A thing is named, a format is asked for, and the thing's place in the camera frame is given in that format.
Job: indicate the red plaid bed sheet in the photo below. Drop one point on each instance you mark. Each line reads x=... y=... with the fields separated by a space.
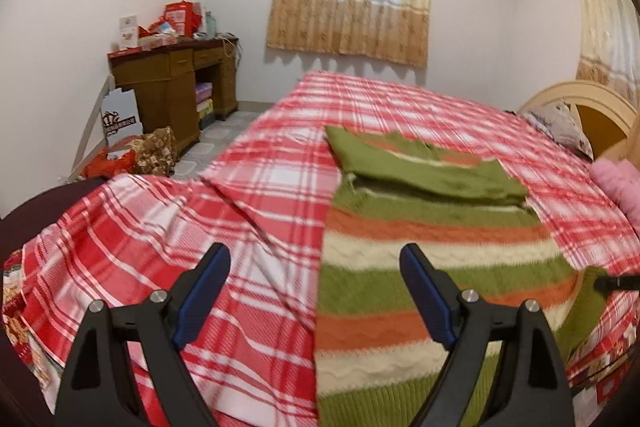
x=314 y=326

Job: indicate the red gift box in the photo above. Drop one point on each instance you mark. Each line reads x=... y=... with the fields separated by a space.
x=185 y=17

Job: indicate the green orange striped knit sweater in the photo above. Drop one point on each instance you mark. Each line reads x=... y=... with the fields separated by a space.
x=375 y=361

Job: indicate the white printed carton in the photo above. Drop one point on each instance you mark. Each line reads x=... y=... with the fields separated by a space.
x=120 y=116

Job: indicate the stacked boxes under desk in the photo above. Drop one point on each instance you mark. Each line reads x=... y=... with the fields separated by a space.
x=204 y=103

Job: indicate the grey striped pillow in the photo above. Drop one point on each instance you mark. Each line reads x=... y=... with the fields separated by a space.
x=556 y=121

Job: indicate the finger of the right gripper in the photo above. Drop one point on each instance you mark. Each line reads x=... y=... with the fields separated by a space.
x=608 y=284

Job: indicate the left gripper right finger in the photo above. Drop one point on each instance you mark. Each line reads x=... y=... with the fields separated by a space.
x=529 y=387

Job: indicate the dark wooden desk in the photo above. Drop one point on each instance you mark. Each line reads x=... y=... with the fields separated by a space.
x=164 y=82

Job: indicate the cream wooden headboard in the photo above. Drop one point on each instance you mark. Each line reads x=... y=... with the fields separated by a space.
x=610 y=122

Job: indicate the pink folded blanket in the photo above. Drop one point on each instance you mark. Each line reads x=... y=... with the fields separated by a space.
x=619 y=180

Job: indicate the white greeting card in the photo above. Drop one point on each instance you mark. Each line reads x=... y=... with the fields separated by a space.
x=128 y=32

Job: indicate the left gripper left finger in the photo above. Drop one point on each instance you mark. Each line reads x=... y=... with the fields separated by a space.
x=98 y=386

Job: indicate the red plastic bag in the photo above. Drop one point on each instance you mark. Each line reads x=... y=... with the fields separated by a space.
x=104 y=167

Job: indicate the beige side curtain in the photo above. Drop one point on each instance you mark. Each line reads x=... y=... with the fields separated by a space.
x=609 y=47

